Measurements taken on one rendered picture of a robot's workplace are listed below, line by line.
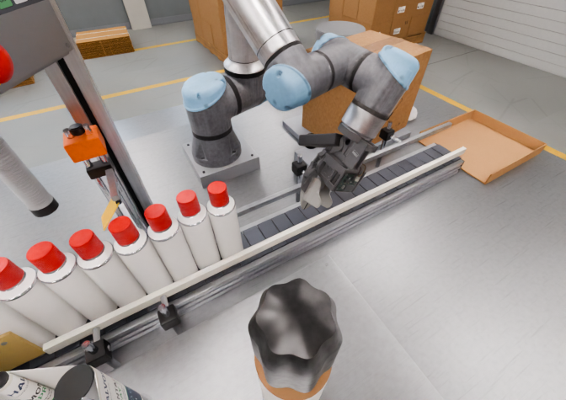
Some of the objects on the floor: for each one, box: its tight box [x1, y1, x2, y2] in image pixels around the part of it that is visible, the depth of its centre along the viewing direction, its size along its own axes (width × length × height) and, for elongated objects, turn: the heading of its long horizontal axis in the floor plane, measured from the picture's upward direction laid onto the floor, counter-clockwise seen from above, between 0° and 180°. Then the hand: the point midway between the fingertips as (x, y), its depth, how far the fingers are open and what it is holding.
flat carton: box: [76, 26, 135, 60], centre depth 393 cm, size 64×52×20 cm
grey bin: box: [316, 21, 366, 41], centre depth 287 cm, size 46×46×62 cm
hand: (304, 202), depth 66 cm, fingers closed
